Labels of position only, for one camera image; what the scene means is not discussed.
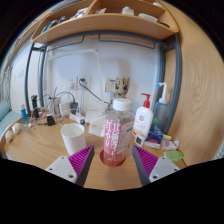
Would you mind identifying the white cup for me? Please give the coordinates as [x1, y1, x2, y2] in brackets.
[60, 123, 87, 156]

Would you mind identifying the green packet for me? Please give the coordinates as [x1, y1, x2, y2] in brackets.
[163, 150, 185, 162]

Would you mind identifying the grey metal frame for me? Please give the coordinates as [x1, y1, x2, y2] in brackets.
[23, 31, 183, 134]

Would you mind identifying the small white device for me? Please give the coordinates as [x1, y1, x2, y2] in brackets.
[134, 134, 146, 148]

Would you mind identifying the white pump bottle red pump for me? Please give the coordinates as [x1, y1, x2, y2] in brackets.
[132, 93, 154, 139]

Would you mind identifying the white power strip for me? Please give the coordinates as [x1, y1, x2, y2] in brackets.
[68, 113, 87, 125]

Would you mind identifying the black cable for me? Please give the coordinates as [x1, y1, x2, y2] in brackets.
[78, 79, 111, 104]

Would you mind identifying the wooden shelf unit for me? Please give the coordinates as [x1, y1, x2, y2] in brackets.
[30, 0, 179, 45]

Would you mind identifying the small black box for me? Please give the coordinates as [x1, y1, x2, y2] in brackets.
[45, 114, 56, 127]

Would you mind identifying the white and pink packet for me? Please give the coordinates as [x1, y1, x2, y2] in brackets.
[160, 139, 180, 152]

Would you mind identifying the small blue tube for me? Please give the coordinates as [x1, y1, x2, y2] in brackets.
[19, 103, 29, 124]

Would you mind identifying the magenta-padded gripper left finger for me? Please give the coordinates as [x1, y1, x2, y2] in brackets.
[45, 144, 96, 188]

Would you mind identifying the black adapter block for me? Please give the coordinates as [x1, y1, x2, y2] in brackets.
[69, 101, 80, 116]

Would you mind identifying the blue spray bottle white nozzle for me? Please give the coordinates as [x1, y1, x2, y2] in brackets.
[152, 81, 170, 133]

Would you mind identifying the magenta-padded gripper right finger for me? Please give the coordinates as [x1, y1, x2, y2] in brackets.
[132, 144, 181, 187]

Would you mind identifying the black electric shaver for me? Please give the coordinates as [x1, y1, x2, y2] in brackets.
[30, 94, 39, 118]

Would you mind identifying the small blue box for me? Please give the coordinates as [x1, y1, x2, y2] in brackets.
[143, 128, 164, 149]

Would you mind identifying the pink-labelled clear drink bottle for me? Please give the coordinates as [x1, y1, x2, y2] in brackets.
[103, 97, 136, 167]

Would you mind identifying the white adapter block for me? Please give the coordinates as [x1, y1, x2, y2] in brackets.
[59, 101, 72, 117]

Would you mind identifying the white wall outlet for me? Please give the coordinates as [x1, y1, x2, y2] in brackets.
[66, 77, 79, 91]
[105, 77, 117, 93]
[78, 76, 92, 90]

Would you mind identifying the pale teal cushion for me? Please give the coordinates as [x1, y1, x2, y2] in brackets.
[0, 100, 22, 138]

